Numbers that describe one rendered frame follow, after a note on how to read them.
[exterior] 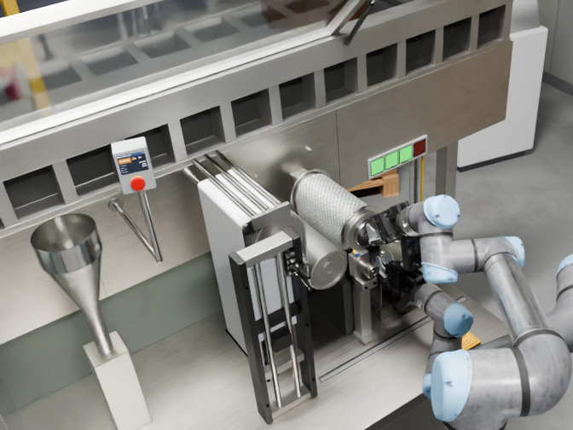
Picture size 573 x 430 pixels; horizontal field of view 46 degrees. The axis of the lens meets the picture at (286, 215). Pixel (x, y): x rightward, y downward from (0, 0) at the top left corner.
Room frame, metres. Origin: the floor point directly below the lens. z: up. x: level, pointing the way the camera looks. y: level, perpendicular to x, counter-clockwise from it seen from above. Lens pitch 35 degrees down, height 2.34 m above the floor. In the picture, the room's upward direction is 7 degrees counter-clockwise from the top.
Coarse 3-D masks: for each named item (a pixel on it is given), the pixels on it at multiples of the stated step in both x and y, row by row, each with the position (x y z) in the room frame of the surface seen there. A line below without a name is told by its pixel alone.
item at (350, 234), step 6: (360, 216) 1.43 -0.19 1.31; (366, 216) 1.44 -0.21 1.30; (354, 222) 1.42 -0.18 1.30; (360, 222) 1.43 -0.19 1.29; (348, 228) 1.42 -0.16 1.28; (354, 228) 1.42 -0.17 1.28; (348, 234) 1.41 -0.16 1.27; (348, 240) 1.41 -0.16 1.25; (354, 246) 1.42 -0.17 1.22; (360, 246) 1.42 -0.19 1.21; (366, 246) 1.43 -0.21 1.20
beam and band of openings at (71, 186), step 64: (448, 0) 2.01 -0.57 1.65; (512, 0) 2.15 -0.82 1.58; (256, 64) 1.69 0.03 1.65; (320, 64) 1.79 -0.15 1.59; (384, 64) 1.98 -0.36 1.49; (448, 64) 2.02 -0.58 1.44; (64, 128) 1.45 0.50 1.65; (128, 128) 1.51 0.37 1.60; (192, 128) 1.67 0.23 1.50; (256, 128) 1.71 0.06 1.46; (0, 192) 1.36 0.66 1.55; (64, 192) 1.42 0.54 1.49
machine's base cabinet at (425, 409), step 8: (416, 408) 1.19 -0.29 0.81; (424, 408) 1.20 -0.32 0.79; (400, 416) 1.16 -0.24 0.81; (408, 416) 1.18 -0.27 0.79; (416, 416) 1.19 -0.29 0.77; (424, 416) 1.20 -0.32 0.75; (432, 416) 1.22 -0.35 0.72; (392, 424) 1.15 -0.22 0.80; (400, 424) 1.16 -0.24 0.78; (408, 424) 1.18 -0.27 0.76; (416, 424) 1.19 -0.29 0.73; (424, 424) 1.20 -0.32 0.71; (432, 424) 1.22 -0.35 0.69; (440, 424) 1.23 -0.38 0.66
